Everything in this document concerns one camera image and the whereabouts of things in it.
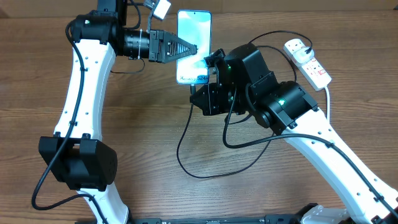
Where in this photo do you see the white power strip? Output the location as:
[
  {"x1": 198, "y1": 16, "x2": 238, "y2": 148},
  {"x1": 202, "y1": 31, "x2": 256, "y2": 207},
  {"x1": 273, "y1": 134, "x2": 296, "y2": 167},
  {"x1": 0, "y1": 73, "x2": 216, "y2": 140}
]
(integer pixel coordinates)
[{"x1": 283, "y1": 39, "x2": 331, "y2": 91}]

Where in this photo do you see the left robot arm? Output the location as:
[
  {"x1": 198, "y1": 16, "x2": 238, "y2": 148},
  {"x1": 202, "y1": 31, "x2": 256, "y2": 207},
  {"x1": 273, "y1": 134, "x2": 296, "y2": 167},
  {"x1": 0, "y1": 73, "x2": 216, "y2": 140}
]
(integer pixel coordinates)
[{"x1": 39, "y1": 0, "x2": 197, "y2": 223}]

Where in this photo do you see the white charger plug adapter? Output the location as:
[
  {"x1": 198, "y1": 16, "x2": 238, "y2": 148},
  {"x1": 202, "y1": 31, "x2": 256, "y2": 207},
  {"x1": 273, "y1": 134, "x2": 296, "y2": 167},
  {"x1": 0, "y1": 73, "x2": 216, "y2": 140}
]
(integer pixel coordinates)
[{"x1": 293, "y1": 47, "x2": 315, "y2": 67}]

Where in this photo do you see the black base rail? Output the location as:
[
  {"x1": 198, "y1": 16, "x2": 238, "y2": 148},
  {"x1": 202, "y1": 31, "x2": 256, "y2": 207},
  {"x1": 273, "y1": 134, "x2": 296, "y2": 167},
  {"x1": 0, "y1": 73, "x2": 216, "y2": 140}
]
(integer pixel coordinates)
[{"x1": 74, "y1": 202, "x2": 355, "y2": 224}]

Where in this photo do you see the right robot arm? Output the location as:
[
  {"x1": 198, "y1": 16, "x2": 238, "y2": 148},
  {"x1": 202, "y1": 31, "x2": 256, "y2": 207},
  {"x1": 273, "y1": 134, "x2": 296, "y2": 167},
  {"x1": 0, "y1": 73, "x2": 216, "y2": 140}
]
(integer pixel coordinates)
[{"x1": 190, "y1": 44, "x2": 397, "y2": 223}]

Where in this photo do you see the black USB charging cable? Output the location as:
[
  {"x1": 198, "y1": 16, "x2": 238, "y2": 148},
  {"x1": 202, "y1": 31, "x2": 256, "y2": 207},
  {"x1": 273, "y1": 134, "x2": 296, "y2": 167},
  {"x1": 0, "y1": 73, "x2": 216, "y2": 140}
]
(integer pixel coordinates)
[{"x1": 175, "y1": 30, "x2": 313, "y2": 180}]

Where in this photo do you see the blue Galaxy S24 smartphone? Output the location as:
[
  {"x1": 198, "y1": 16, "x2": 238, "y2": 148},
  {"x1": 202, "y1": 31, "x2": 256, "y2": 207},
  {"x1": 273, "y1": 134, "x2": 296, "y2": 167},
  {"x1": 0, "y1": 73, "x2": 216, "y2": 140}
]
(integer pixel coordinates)
[{"x1": 176, "y1": 10, "x2": 212, "y2": 85}]

